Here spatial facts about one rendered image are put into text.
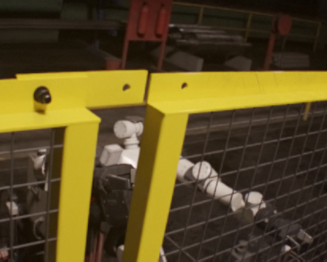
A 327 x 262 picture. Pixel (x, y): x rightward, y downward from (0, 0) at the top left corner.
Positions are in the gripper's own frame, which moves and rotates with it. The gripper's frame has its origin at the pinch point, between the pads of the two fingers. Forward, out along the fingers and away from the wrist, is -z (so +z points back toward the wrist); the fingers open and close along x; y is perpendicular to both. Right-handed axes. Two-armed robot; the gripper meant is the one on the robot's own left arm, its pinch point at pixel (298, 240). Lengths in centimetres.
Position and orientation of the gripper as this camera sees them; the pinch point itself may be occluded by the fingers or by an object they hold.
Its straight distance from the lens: 161.4
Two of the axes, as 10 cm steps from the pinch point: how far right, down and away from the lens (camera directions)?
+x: 7.9, -0.8, 6.0
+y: -1.6, 9.3, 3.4
